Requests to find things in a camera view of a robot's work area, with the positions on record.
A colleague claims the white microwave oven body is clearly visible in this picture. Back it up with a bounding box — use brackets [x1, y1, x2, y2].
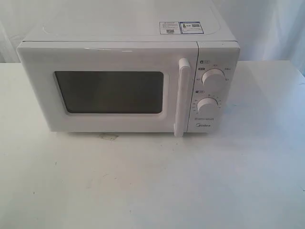
[20, 0, 240, 135]

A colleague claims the lower white control knob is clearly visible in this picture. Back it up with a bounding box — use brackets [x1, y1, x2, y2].
[197, 98, 218, 114]

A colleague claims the white control knob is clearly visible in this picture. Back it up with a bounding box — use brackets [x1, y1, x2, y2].
[202, 68, 226, 86]
[197, 98, 218, 114]

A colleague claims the upper white control knob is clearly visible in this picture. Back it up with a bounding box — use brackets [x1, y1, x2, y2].
[202, 68, 226, 86]

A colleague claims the right blue-bordered label sticker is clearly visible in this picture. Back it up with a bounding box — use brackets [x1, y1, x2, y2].
[179, 21, 204, 34]

